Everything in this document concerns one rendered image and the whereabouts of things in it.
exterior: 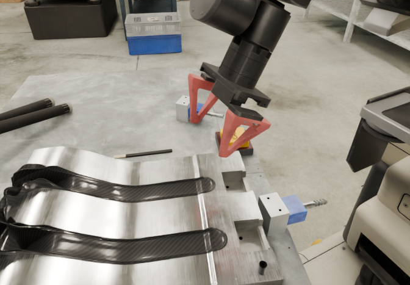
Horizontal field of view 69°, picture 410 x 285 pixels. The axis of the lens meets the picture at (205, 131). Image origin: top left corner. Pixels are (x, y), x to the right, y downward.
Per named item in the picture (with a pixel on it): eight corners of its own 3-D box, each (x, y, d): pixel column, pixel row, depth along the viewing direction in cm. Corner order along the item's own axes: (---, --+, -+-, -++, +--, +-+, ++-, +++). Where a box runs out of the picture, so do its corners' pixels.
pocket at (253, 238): (260, 232, 48) (262, 218, 46) (270, 263, 43) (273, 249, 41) (232, 235, 47) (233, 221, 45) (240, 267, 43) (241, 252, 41)
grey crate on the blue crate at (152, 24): (179, 24, 364) (178, 11, 355) (181, 35, 331) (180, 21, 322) (128, 26, 358) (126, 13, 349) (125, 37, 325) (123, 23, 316)
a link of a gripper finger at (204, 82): (188, 136, 43) (215, 77, 40) (171, 113, 49) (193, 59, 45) (224, 141, 47) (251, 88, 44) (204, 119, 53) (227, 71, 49)
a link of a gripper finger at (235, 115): (211, 165, 38) (243, 101, 35) (188, 135, 44) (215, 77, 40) (248, 168, 42) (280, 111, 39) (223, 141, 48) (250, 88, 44)
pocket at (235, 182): (244, 184, 56) (245, 169, 54) (251, 205, 52) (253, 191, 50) (220, 186, 56) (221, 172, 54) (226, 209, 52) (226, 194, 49)
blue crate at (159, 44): (180, 41, 376) (179, 23, 364) (182, 53, 343) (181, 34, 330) (130, 43, 370) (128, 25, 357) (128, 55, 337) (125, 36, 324)
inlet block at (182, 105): (226, 119, 84) (226, 103, 81) (220, 129, 80) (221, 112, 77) (183, 111, 88) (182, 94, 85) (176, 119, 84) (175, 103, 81)
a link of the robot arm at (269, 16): (304, 12, 38) (276, 3, 42) (267, -11, 34) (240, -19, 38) (277, 63, 40) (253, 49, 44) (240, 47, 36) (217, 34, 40)
